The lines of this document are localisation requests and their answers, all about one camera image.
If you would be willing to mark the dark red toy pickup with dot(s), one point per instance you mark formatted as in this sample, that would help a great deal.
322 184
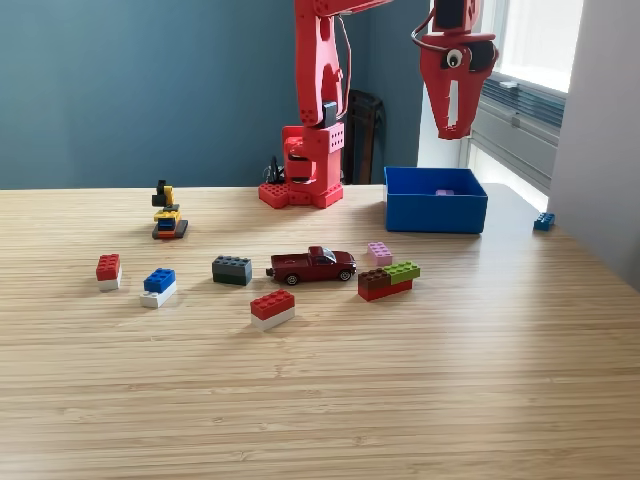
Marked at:
310 269

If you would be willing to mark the single blue brick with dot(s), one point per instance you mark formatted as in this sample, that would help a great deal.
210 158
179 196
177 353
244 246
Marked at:
544 221

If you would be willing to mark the yellow toy digger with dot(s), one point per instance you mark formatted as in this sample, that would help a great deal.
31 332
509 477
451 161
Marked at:
170 227

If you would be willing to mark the pink purple brick stack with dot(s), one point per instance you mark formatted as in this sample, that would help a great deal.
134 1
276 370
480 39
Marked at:
445 192

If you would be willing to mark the blue plastic bin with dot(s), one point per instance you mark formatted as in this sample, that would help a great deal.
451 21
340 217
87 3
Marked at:
435 215

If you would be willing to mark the dark folded chair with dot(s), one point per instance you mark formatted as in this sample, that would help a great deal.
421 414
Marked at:
365 140

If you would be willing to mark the long red white brick stack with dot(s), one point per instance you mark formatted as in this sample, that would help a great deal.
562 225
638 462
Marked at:
272 307

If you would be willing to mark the blue white brick stack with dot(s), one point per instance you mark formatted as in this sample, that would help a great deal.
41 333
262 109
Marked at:
160 281

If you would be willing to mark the grey slatted window vent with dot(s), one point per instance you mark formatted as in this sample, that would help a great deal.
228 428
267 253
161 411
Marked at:
530 105

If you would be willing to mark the small red white brick stack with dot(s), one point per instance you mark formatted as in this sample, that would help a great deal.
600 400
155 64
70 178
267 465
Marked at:
107 267

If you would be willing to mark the grey brick stack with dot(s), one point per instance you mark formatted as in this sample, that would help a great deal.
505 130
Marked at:
231 270

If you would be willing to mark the white window frame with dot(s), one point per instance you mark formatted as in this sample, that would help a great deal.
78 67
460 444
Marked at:
535 40

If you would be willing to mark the brown green red brick stack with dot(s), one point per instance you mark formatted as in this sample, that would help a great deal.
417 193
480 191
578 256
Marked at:
385 287

